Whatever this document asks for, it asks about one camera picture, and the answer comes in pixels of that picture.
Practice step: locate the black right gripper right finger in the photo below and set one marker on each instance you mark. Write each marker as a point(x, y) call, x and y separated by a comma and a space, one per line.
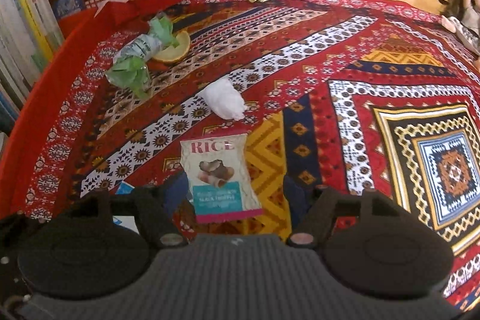
point(312, 213)

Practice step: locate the rice snack packet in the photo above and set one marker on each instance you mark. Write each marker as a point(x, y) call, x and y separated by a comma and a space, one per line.
point(219, 182)

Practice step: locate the white blue paper bag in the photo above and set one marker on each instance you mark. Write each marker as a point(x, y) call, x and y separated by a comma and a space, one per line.
point(123, 208)

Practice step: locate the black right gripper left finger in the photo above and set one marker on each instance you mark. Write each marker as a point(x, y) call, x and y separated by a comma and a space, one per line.
point(155, 207)

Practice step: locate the brown haired doll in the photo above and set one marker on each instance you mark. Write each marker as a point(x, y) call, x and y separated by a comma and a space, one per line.
point(461, 18)

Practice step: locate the green leaf plastic bottle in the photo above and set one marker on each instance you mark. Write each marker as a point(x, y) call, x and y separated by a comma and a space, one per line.
point(129, 69)

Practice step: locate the left upright books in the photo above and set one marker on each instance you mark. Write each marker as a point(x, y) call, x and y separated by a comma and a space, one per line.
point(30, 36)

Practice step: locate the red patterned tablecloth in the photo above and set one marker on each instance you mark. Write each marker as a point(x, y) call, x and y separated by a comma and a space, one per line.
point(311, 73)

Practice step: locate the white tissue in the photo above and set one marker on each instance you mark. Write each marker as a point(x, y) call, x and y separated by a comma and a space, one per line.
point(224, 100)

